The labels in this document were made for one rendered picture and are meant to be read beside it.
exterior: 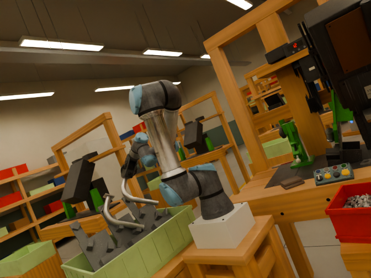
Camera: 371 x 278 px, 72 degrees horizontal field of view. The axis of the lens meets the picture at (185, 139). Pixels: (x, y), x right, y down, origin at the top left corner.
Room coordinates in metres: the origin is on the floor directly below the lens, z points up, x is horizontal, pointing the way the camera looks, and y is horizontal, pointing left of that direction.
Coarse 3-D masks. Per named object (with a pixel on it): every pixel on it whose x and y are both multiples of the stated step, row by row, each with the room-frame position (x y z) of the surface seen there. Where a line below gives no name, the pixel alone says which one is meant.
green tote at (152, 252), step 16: (160, 208) 1.64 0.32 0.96; (176, 208) 1.52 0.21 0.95; (176, 224) 1.33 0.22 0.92; (144, 240) 1.18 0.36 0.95; (160, 240) 1.24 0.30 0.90; (176, 240) 1.31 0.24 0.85; (192, 240) 1.37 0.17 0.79; (80, 256) 1.35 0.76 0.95; (128, 256) 1.12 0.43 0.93; (144, 256) 1.17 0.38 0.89; (160, 256) 1.22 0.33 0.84; (80, 272) 1.10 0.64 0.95; (96, 272) 1.01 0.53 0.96; (112, 272) 1.05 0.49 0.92; (128, 272) 1.09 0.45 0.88; (144, 272) 1.15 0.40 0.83
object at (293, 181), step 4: (296, 176) 1.28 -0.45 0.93; (284, 180) 1.29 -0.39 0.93; (288, 180) 1.27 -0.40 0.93; (292, 180) 1.24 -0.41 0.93; (296, 180) 1.23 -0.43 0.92; (300, 180) 1.23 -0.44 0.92; (284, 184) 1.24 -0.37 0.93; (288, 184) 1.24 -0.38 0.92; (292, 184) 1.24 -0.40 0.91; (296, 184) 1.23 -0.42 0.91; (300, 184) 1.23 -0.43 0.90; (284, 188) 1.24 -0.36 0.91; (288, 188) 1.23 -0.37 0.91
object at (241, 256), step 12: (264, 216) 1.16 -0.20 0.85; (252, 228) 1.09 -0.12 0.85; (264, 228) 1.07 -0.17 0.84; (252, 240) 0.99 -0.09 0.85; (192, 252) 1.10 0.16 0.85; (204, 252) 1.06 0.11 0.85; (216, 252) 1.01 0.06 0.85; (228, 252) 0.98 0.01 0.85; (240, 252) 0.94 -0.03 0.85; (252, 252) 0.96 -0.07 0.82; (216, 264) 1.00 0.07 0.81; (228, 264) 0.96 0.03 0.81; (240, 264) 0.93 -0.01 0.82
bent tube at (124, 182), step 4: (124, 180) 1.56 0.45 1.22; (124, 184) 1.55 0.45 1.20; (124, 188) 1.53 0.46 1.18; (124, 192) 1.52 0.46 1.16; (124, 196) 1.52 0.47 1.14; (128, 196) 1.51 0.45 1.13; (132, 196) 1.53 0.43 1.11; (132, 200) 1.52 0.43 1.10; (136, 200) 1.52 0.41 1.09; (140, 200) 1.53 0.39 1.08; (144, 200) 1.54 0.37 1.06; (148, 200) 1.55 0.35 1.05; (152, 200) 1.57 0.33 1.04; (152, 204) 1.56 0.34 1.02; (156, 204) 1.57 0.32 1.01
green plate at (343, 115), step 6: (336, 96) 1.22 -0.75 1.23; (336, 102) 1.23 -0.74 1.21; (336, 108) 1.23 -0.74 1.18; (342, 108) 1.22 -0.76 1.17; (348, 108) 1.21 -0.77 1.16; (336, 114) 1.24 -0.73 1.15; (342, 114) 1.22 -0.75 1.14; (348, 114) 1.21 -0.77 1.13; (336, 120) 1.24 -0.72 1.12; (342, 120) 1.23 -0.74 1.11; (348, 120) 1.22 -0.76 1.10
